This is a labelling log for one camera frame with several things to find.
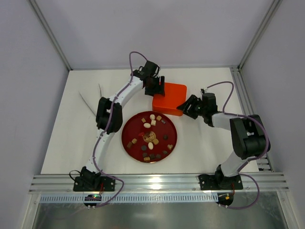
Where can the controller board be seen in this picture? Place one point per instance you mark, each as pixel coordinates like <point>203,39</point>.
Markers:
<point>93,197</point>
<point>225,199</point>

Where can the tan fluted cup chocolate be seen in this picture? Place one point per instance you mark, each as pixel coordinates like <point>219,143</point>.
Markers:
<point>155,141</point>

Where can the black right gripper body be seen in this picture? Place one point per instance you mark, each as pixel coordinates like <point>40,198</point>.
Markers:
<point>192,106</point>

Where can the left corner frame post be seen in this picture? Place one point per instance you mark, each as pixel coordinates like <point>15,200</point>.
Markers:
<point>47,29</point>

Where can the left controller board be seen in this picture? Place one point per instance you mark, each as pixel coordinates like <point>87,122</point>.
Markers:
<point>93,197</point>

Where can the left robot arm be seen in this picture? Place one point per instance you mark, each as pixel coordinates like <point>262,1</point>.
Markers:
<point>109,119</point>

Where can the white oval swirl chocolate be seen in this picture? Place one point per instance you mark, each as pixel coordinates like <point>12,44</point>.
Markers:
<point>150,145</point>

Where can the right corner frame post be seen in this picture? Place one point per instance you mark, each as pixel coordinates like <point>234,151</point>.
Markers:
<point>267,18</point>

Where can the metal tongs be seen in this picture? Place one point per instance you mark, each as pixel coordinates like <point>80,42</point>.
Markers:
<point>90,94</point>

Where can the dark square chocolate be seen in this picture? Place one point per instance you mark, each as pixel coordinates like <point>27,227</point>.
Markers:
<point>152,155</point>

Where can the right side aluminium rail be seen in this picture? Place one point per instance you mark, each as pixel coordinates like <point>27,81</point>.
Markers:
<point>263,163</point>

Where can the orange box lid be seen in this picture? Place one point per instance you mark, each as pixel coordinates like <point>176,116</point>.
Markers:
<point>175,95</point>

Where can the aluminium rail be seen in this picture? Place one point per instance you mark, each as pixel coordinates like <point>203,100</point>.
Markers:
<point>152,183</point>
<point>263,163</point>

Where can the aluminium front rail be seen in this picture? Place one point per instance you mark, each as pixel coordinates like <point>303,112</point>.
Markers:
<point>152,183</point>

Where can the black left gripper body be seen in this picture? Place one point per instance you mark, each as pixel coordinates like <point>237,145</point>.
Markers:
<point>155,86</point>

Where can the orange chocolate box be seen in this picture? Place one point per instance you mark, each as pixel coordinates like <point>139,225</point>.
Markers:
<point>167,110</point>

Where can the dark round chocolate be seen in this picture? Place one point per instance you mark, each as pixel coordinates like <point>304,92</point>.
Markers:
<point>143,147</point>

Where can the corner frame post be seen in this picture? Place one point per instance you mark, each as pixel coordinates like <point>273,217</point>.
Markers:
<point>47,29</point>
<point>267,18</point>

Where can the right controller board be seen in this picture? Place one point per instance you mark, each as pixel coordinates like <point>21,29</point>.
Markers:
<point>225,199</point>

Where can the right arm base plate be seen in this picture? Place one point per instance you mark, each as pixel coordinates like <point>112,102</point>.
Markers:
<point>214,182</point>

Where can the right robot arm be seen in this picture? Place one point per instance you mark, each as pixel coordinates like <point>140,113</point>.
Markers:
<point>249,140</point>

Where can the slotted cable duct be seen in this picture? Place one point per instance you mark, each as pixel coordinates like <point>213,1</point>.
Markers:
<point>132,198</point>

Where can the round red plate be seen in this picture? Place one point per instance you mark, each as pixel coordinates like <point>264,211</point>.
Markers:
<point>134,128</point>

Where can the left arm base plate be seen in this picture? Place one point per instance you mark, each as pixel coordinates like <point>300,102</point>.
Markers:
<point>101,183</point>

